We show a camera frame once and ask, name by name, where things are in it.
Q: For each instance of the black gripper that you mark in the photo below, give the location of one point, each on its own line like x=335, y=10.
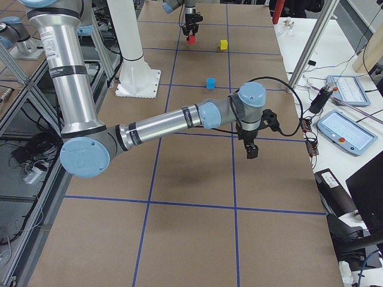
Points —
x=190, y=18
x=248, y=137

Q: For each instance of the red cube block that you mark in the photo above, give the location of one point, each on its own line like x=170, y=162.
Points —
x=191, y=40

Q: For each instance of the blue cube block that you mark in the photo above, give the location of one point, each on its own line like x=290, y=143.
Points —
x=210, y=83

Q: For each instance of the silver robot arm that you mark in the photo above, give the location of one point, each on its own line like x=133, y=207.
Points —
x=14, y=33
x=90, y=141

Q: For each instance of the yellow cube block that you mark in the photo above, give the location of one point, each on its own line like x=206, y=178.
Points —
x=223, y=44

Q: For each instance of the orange circuit board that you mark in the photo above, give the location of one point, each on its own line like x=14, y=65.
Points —
x=310, y=137

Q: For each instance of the red cylinder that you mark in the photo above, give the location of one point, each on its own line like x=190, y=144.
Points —
x=277, y=11

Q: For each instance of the near teach pendant tablet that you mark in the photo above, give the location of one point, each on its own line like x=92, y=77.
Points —
x=346, y=133

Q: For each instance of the teach pendant tablet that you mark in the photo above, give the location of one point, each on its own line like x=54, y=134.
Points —
x=349, y=90
x=346, y=133

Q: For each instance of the black water bottle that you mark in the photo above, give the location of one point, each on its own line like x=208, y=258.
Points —
x=322, y=97

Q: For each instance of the black box device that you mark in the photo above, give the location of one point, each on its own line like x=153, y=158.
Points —
x=334, y=193

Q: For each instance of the far teach pendant tablet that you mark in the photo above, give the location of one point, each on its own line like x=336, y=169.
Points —
x=349, y=90

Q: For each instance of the black monitor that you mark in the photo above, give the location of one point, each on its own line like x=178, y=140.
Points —
x=365, y=187

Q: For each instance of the white power adapter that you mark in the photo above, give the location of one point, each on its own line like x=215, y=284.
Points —
x=32, y=175

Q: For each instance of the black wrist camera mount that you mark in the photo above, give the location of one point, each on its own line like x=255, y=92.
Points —
x=269, y=120

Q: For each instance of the white camera mast pedestal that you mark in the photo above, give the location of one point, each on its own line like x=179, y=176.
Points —
x=136, y=78

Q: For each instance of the aluminium frame post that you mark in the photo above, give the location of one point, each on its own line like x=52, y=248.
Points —
x=319, y=27

